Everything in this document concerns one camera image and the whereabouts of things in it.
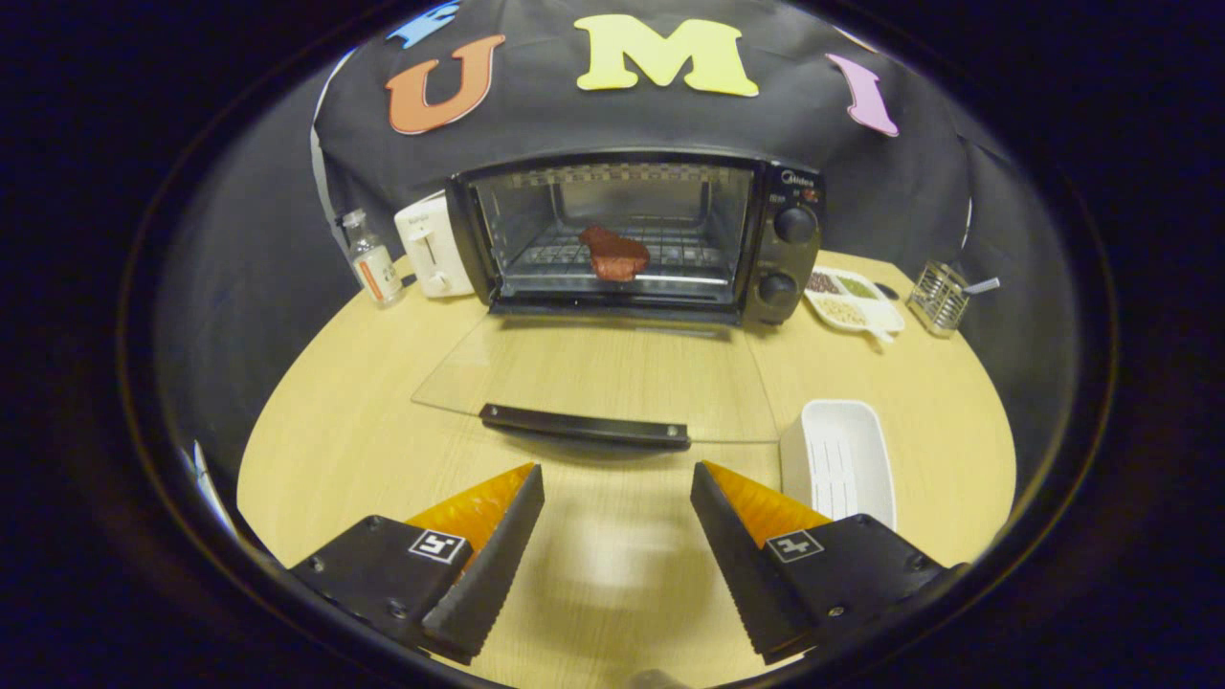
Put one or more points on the white divided plate with beans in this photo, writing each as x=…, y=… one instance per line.
x=847, y=311

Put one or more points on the white rectangular tray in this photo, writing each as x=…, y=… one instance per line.
x=837, y=450

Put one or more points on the black toaster oven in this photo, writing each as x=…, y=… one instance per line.
x=794, y=258

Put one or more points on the brown meat piece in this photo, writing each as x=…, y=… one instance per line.
x=612, y=256

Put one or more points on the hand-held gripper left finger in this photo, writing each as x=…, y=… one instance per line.
x=488, y=574

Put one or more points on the clear glass bottle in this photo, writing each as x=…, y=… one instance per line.
x=375, y=268

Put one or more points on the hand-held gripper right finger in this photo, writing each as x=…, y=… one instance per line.
x=746, y=574

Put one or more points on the white bread toaster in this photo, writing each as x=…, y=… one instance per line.
x=431, y=249

